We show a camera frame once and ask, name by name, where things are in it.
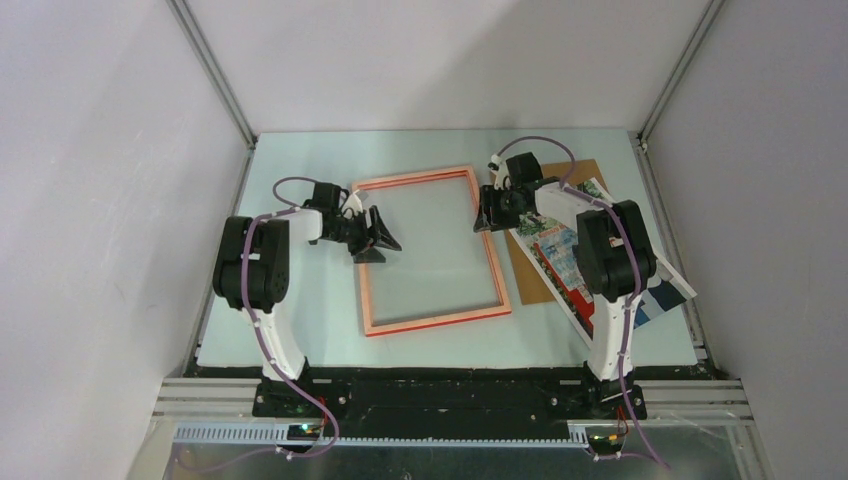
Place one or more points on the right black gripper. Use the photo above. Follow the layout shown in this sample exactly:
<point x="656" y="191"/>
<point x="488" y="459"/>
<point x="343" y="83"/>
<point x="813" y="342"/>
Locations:
<point x="489" y="196"/>

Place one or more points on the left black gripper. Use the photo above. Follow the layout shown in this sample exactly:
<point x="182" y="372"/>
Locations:
<point x="380" y="237"/>

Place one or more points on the clear acrylic sheet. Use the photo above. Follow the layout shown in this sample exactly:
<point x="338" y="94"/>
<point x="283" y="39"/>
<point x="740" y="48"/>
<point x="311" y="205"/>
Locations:
<point x="443" y="267"/>

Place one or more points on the colourful printed photo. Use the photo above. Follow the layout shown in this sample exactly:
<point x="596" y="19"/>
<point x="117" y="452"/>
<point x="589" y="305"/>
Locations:
<point x="550" y="245"/>

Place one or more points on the orange wooden picture frame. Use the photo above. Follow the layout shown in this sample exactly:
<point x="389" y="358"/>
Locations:
<point x="369" y="328"/>

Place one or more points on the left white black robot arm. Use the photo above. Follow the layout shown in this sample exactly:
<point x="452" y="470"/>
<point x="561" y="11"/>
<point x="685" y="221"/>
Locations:
<point x="252" y="267"/>

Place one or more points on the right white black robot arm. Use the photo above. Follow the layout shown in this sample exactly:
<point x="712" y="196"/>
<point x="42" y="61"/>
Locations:
<point x="613" y="252"/>

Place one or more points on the brown cardboard backing board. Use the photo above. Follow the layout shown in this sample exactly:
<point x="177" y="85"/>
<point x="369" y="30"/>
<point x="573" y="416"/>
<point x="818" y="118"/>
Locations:
<point x="530" y="284"/>

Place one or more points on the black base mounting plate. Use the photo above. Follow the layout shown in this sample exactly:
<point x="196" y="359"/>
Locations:
<point x="342" y="394"/>

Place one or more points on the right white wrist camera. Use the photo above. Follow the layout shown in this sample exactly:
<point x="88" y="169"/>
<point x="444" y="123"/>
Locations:
<point x="501" y="178"/>

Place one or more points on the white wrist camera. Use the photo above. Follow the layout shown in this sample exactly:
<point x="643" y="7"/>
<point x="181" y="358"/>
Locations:
<point x="501" y="178"/>
<point x="354" y="204"/>

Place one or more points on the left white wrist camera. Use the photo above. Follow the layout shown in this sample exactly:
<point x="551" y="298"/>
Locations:
<point x="354" y="204"/>

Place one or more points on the aluminium front rail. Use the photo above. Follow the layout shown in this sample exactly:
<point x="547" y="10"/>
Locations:
<point x="220" y="411"/>

